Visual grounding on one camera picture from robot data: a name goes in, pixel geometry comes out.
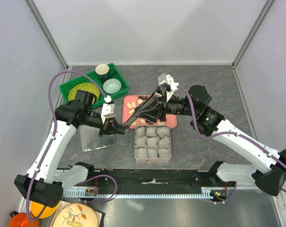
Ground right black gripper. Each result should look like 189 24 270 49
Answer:
135 87 198 123

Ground metal tongs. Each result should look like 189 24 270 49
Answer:
122 99 161 130

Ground pink plastic tray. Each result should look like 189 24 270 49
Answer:
122 95 177 129

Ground pink chocolate tin box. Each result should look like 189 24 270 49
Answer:
134 125 172 163

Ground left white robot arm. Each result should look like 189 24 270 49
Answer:
14 90 125 208

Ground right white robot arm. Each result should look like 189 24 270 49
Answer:
135 85 286 196

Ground silver tin lid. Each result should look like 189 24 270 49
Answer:
78 125 114 152

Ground pale green bowl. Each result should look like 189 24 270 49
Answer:
103 79 121 94

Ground yellow green plate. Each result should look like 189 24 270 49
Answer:
68 82 101 105

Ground dark teal mug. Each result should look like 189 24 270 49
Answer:
95 64 116 83

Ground green plastic crate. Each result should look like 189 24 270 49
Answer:
59 63 130 108

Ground decorated round plate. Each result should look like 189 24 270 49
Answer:
52 203 99 227

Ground yellow bowl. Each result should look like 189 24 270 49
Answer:
31 201 58 219

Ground orange mug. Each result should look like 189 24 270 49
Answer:
9 211 40 227

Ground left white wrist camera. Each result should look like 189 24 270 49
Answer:
101 95 115 119

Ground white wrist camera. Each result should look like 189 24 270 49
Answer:
101 95 115 119
158 73 179 92

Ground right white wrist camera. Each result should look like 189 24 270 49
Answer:
158 73 179 92

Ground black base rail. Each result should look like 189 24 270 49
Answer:
68 168 235 190

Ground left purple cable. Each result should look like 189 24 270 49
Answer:
26 70 112 221

